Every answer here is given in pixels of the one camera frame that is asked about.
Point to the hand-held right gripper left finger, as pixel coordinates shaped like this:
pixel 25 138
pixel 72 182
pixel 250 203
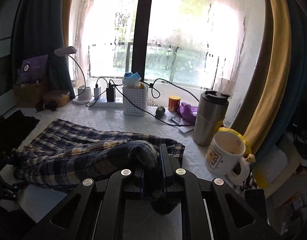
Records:
pixel 141 183

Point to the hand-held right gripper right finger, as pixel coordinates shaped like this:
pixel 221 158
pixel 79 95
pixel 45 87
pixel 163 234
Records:
pixel 164 170

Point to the plaid pants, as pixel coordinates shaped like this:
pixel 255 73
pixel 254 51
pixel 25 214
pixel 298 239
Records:
pixel 68 155

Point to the white paper sheet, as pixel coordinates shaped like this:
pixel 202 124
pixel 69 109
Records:
pixel 183 127

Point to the small green figurine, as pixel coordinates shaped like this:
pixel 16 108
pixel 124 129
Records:
pixel 160 111

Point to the black cloth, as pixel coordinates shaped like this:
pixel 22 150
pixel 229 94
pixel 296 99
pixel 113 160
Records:
pixel 13 130

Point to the white printed mug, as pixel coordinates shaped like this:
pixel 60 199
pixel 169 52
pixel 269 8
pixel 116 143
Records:
pixel 222 157

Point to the purple cloth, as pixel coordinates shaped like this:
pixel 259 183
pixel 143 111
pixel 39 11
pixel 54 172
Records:
pixel 188 111

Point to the red and yellow can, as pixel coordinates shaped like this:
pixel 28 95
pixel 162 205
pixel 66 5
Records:
pixel 174 103

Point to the white textured tablecloth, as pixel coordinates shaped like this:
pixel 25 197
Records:
pixel 106 126

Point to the steel tumbler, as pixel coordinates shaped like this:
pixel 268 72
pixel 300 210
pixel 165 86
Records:
pixel 209 120

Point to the white plastic basket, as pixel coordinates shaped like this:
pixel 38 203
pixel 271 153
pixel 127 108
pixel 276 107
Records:
pixel 134 102

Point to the yellow plastic bag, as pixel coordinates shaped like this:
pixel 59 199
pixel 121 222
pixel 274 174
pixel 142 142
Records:
pixel 243 136

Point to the yellow packet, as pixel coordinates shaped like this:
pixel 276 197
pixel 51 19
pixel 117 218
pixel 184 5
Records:
pixel 143 85

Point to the white power strip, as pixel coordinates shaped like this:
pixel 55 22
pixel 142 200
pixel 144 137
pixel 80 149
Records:
pixel 101 103

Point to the black charger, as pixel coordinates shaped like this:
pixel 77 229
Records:
pixel 110 93

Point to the brown cardboard box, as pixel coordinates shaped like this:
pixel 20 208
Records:
pixel 28 93

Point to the white charger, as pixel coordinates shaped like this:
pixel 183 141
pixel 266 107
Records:
pixel 97 92

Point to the yellow plastic bowl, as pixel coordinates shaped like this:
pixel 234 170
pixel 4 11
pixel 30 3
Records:
pixel 57 98

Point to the white desk lamp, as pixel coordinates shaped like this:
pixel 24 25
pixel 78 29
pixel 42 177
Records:
pixel 83 92

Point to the beige cardboard box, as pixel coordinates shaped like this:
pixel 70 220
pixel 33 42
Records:
pixel 281 165

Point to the tablet with purple screen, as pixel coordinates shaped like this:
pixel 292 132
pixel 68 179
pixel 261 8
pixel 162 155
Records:
pixel 32 68

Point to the gold curtain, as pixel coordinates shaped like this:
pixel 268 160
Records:
pixel 69 10
pixel 271 67

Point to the blue curtain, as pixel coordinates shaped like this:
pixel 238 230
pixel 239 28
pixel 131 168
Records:
pixel 301 80
pixel 38 30

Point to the sheer white curtain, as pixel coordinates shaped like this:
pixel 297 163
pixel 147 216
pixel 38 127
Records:
pixel 98 17

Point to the dark window frame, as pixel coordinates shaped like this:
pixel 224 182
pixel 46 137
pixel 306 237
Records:
pixel 143 25

